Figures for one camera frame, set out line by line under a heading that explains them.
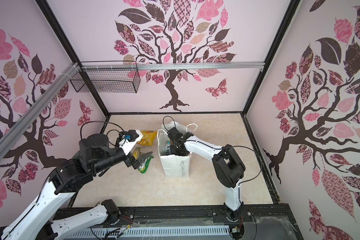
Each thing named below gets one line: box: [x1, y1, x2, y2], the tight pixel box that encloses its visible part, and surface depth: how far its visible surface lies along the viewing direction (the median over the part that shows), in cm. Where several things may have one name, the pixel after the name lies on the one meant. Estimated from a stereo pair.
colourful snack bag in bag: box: [165, 140, 171, 156], surface depth 92 cm
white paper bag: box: [157, 121, 198, 179], surface depth 74 cm
